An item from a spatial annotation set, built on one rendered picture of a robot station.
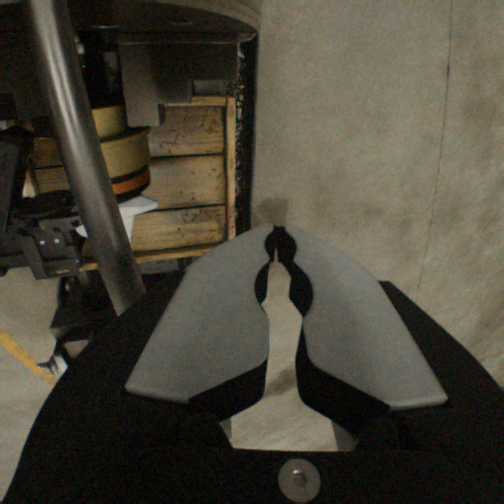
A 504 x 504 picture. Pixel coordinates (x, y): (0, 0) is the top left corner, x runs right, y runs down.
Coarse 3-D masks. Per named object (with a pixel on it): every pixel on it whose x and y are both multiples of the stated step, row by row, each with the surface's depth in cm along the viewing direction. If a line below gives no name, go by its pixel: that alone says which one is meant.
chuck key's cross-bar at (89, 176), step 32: (32, 0) 6; (64, 0) 6; (32, 32) 6; (64, 32) 6; (64, 64) 7; (64, 96) 7; (64, 128) 7; (64, 160) 7; (96, 160) 8; (96, 192) 8; (96, 224) 8; (96, 256) 9; (128, 256) 9; (128, 288) 9
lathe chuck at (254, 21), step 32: (0, 0) 10; (96, 0) 12; (128, 0) 12; (160, 0) 13; (192, 0) 14; (224, 0) 15; (256, 0) 18; (128, 32) 21; (224, 32) 22; (256, 32) 22
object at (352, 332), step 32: (288, 224) 11; (288, 256) 11; (320, 256) 9; (320, 288) 8; (352, 288) 8; (320, 320) 7; (352, 320) 7; (384, 320) 7; (320, 352) 6; (352, 352) 6; (384, 352) 6; (416, 352) 6; (320, 384) 6; (352, 384) 5; (384, 384) 5; (416, 384) 5; (352, 416) 6; (384, 416) 5
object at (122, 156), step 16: (112, 96) 28; (96, 112) 23; (112, 112) 24; (96, 128) 24; (112, 128) 25; (128, 128) 26; (144, 128) 27; (112, 144) 24; (128, 144) 26; (144, 144) 28; (112, 160) 26; (128, 160) 27; (144, 160) 28; (112, 176) 26; (128, 176) 28; (144, 176) 30; (128, 192) 29
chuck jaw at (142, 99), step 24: (120, 48) 22; (144, 48) 22; (168, 48) 23; (192, 48) 23; (216, 48) 23; (144, 72) 23; (168, 72) 24; (192, 72) 24; (216, 72) 24; (144, 96) 24; (168, 96) 25; (144, 120) 26
